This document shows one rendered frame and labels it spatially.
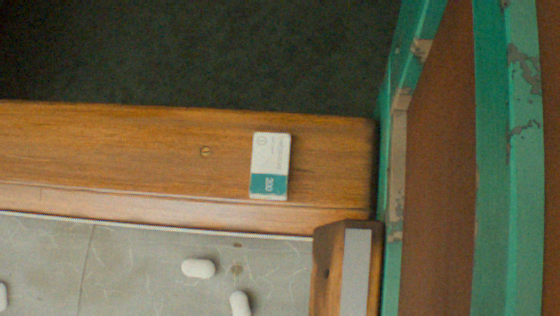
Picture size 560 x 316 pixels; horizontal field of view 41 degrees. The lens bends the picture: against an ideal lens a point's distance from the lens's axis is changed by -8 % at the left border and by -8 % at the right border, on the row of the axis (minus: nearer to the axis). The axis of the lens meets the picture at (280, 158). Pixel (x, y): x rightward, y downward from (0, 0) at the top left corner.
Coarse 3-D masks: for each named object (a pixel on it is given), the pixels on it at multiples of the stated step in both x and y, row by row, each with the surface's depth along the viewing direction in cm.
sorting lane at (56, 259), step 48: (0, 240) 78; (48, 240) 78; (96, 240) 78; (144, 240) 78; (192, 240) 78; (240, 240) 78; (288, 240) 77; (48, 288) 77; (96, 288) 77; (144, 288) 76; (192, 288) 76; (240, 288) 76; (288, 288) 76
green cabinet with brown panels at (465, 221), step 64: (448, 0) 46; (512, 0) 26; (448, 64) 46; (512, 64) 25; (448, 128) 45; (512, 128) 25; (448, 192) 44; (512, 192) 24; (384, 256) 65; (448, 256) 42; (512, 256) 24
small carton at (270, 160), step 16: (256, 144) 75; (272, 144) 75; (288, 144) 75; (256, 160) 75; (272, 160) 75; (288, 160) 75; (256, 176) 75; (272, 176) 74; (288, 176) 75; (256, 192) 74; (272, 192) 74
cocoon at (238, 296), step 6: (234, 294) 75; (240, 294) 75; (234, 300) 74; (240, 300) 74; (246, 300) 75; (234, 306) 74; (240, 306) 74; (246, 306) 74; (234, 312) 74; (240, 312) 74; (246, 312) 74
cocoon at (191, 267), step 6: (192, 258) 76; (186, 264) 75; (192, 264) 75; (198, 264) 75; (204, 264) 75; (210, 264) 75; (186, 270) 75; (192, 270) 75; (198, 270) 75; (204, 270) 75; (210, 270) 75; (192, 276) 76; (198, 276) 75; (204, 276) 75; (210, 276) 75
